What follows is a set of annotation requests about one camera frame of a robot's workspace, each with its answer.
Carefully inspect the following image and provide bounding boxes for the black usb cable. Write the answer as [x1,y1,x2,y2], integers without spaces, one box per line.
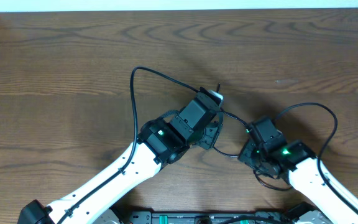
[211,82,250,158]

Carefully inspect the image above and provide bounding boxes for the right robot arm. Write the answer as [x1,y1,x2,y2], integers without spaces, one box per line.
[237,117,358,223]

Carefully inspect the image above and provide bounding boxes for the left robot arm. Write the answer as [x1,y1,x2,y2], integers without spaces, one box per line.
[18,90,223,223]

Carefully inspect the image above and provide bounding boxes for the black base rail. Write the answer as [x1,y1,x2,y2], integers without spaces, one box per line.
[101,202,331,224]

